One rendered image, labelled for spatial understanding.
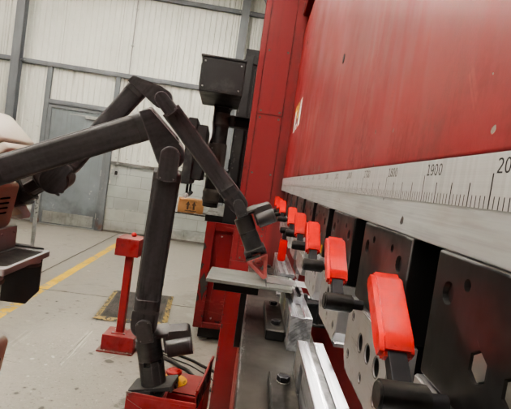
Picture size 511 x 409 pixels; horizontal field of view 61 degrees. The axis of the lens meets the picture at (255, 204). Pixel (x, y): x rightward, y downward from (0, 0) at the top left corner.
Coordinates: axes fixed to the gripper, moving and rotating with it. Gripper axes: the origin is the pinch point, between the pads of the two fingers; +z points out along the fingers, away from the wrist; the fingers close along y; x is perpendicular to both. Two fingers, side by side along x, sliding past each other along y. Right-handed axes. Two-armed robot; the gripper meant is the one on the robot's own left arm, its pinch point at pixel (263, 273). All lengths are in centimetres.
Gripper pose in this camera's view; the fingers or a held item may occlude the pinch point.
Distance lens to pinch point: 141.9
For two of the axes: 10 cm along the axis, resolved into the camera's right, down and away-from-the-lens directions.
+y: -0.1, -0.6, 10.0
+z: 3.4, 9.4, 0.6
